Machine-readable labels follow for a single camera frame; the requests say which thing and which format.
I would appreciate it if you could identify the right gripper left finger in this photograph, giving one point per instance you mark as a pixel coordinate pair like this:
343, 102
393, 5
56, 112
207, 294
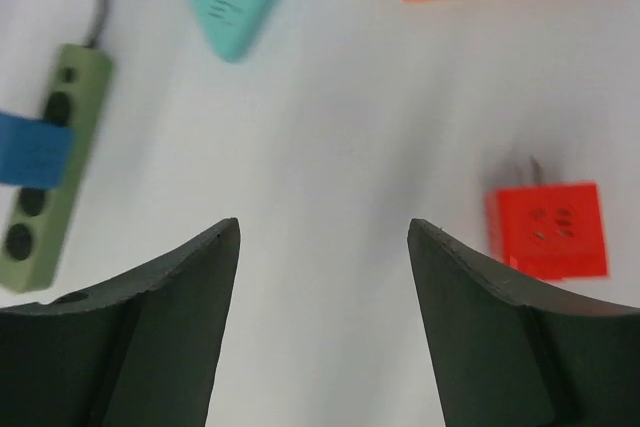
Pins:
139, 349

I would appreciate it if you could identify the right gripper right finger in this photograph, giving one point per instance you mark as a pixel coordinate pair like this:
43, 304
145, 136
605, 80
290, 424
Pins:
510, 350

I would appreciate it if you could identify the red cube plug adapter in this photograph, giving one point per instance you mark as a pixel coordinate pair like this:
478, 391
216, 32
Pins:
549, 231

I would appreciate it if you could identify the green power strip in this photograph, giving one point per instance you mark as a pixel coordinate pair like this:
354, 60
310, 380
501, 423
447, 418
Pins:
37, 224

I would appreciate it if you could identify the blue cube plug adapter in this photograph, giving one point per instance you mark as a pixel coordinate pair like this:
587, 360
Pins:
34, 154

